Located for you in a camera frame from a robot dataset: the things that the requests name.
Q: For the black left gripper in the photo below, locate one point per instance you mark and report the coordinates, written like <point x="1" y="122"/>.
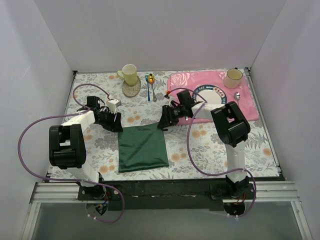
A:
<point x="114" y="122"/>

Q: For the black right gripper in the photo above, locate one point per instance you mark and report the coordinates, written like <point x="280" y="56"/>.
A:
<point x="167" y="115"/>

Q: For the dark green cloth napkin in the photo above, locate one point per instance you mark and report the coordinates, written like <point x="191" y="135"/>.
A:
<point x="141" y="148"/>

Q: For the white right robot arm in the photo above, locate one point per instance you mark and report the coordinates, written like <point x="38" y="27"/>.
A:
<point x="232" y="129"/>

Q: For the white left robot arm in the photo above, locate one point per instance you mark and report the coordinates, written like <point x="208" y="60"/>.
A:
<point x="67" y="149"/>

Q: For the speckled round coaster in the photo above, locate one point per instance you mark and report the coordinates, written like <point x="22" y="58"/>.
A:
<point x="131" y="90"/>

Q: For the pink rose placemat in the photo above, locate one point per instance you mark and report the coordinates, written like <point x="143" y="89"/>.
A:
<point x="193" y="79"/>

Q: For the gold rainbow spoon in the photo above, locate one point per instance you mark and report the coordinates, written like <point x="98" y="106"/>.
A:
<point x="151" y="80"/>

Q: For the white plate blue rim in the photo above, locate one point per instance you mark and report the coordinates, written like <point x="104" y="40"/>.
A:
<point x="211" y="93"/>

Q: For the yellow-green mug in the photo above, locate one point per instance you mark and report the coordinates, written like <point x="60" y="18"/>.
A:
<point x="128" y="74"/>

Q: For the silver spoon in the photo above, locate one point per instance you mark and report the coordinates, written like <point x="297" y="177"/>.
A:
<point x="237" y="97"/>

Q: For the cream enamel mug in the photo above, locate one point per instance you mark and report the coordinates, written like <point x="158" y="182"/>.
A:
<point x="232" y="78"/>

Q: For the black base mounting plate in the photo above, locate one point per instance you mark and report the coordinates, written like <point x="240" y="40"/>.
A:
<point x="206" y="194"/>

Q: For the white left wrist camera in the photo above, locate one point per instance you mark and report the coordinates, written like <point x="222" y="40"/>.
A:
<point x="113" y="104"/>

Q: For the blue handled spoon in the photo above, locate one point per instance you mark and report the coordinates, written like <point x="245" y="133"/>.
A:
<point x="148" y="87"/>

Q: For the aluminium frame rail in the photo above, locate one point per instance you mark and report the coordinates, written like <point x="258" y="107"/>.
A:
<point x="267" y="191"/>

